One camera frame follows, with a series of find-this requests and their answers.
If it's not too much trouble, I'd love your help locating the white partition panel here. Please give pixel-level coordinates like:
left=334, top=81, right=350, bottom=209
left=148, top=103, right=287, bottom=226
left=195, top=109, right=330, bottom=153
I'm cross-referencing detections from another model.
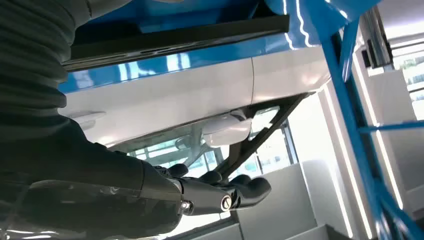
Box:
left=192, top=160, right=352, bottom=240

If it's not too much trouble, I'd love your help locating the white car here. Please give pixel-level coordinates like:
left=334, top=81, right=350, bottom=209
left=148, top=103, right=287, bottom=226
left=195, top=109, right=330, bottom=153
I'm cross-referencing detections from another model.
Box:
left=57, top=46, right=332, bottom=186

